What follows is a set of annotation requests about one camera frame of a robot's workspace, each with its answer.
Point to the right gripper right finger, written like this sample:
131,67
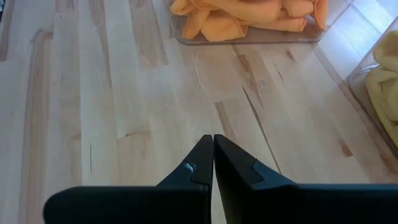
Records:
295,205

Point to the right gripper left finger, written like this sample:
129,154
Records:
140,205

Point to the yellow microfiber towel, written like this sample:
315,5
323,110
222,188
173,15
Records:
385,84

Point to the orange microfiber towel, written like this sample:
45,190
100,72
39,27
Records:
273,15
217,28

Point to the clear plastic basket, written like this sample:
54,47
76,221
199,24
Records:
357,84
280,36

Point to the black aluminium table frame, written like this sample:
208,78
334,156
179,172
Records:
1,9

